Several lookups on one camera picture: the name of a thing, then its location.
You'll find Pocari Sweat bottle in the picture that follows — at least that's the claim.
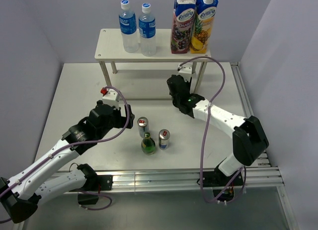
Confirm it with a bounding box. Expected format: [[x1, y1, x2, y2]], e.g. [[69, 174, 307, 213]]
[[119, 0, 139, 53], [138, 3, 157, 57]]

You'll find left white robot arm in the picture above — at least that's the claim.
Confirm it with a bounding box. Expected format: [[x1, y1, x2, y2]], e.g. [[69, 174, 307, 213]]
[[0, 100, 135, 224]]

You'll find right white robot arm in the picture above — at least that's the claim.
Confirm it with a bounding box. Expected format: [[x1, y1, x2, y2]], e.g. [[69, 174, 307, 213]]
[[167, 75, 269, 187]]

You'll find white two-tier shelf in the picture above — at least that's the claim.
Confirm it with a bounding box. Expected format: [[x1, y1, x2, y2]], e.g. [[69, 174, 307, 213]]
[[94, 28, 212, 101]]

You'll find rear silver energy can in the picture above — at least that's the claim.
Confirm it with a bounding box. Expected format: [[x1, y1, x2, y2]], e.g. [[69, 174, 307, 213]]
[[137, 117, 149, 138]]

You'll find silver energy can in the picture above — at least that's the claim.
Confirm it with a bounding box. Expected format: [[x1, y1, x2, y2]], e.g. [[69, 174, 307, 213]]
[[159, 129, 170, 150], [137, 117, 149, 138]]

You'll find front green glass bottle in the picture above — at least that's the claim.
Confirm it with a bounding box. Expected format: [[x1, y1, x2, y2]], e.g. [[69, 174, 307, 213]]
[[141, 132, 156, 155]]

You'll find front silver energy can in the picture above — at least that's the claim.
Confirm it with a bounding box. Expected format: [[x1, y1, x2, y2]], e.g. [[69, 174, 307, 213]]
[[159, 129, 170, 150]]

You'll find purple grape juice carton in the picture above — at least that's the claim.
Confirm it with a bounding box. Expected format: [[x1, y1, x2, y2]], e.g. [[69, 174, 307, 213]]
[[170, 0, 195, 54]]

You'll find yellow pineapple juice carton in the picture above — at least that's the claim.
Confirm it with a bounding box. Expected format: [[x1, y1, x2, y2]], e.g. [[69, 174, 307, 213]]
[[190, 0, 218, 54]]

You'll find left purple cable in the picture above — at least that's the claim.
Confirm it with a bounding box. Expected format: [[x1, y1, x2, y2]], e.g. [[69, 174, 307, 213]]
[[0, 85, 131, 223]]

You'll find purple cable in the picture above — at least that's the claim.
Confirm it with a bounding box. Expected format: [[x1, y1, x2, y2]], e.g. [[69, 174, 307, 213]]
[[0, 85, 131, 223], [180, 56, 247, 204]]

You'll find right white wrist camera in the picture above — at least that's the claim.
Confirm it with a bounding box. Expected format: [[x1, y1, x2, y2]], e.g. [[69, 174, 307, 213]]
[[177, 63, 194, 82]]

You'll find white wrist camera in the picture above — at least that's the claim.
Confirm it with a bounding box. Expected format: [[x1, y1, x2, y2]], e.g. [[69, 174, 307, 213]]
[[177, 63, 194, 82], [100, 87, 120, 110]]

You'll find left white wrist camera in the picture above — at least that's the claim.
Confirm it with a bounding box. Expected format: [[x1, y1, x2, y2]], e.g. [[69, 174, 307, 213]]
[[100, 87, 120, 110]]

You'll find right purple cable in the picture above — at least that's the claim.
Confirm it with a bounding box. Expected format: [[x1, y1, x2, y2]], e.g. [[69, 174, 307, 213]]
[[180, 56, 247, 204]]

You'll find aluminium frame rail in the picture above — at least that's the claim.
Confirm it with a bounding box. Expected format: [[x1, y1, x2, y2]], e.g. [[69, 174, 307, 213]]
[[12, 62, 299, 230]]

